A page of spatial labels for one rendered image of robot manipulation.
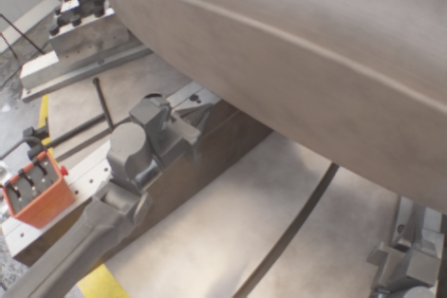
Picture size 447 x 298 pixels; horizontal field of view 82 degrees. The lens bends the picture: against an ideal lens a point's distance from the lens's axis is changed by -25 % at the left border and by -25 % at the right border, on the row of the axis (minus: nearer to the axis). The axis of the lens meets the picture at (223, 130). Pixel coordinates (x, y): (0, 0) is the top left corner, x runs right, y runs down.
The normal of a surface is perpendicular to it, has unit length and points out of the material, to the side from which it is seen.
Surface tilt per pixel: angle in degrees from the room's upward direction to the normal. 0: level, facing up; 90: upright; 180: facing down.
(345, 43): 11
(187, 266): 0
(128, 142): 7
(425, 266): 0
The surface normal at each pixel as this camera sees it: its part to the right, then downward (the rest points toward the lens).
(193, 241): -0.09, -0.63
